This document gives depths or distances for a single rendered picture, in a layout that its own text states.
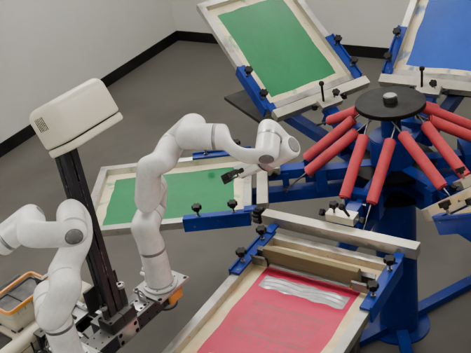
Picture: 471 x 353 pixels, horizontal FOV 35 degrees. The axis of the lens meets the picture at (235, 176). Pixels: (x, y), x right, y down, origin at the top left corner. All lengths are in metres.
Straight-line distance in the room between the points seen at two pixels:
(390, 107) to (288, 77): 0.85
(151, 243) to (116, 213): 0.99
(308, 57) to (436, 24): 0.71
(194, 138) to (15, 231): 0.60
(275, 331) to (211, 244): 2.17
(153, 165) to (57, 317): 0.55
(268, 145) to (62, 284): 0.73
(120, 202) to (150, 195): 1.16
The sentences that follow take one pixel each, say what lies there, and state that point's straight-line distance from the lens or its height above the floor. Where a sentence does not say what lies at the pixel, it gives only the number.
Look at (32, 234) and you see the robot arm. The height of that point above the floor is 1.70.
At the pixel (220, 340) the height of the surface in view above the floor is 0.96.
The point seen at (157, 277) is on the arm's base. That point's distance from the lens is 2.68.
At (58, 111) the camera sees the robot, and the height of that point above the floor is 2.01.
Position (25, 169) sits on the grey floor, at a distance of 6.32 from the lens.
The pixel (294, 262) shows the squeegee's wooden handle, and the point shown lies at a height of 1.03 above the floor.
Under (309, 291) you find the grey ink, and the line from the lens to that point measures 2.88.
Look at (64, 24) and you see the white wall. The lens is 7.03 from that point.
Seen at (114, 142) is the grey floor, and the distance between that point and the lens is 6.37.
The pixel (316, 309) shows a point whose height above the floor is 0.95.
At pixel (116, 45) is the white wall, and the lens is 7.56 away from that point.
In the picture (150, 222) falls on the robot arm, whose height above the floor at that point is 1.43.
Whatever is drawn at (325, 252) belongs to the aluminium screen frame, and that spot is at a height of 0.98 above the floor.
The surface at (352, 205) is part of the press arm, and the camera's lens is 3.18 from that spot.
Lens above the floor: 2.82
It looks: 31 degrees down
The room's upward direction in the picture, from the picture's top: 10 degrees counter-clockwise
